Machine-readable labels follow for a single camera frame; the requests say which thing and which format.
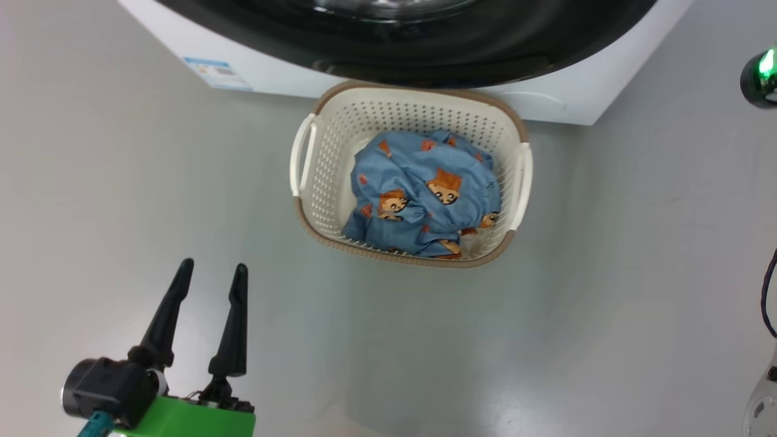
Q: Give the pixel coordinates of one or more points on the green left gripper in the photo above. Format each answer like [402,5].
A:
[194,422]

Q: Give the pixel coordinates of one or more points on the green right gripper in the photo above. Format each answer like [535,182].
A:
[756,82]

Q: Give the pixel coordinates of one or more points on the blue cartoon print garment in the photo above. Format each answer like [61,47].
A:
[419,200]

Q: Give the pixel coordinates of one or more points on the dark round washing machine door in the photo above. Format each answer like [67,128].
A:
[425,42]

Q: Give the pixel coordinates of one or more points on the white front-load washing machine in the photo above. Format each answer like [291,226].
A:
[583,79]

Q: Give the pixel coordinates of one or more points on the cream perforated laundry basket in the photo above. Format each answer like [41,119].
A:
[340,121]

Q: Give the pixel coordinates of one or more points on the blue white energy label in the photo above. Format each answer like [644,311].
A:
[217,73]

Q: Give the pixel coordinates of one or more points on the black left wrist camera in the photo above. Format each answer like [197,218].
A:
[109,388]

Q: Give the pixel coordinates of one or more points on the teal left camera connector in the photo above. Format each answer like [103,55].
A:
[94,426]

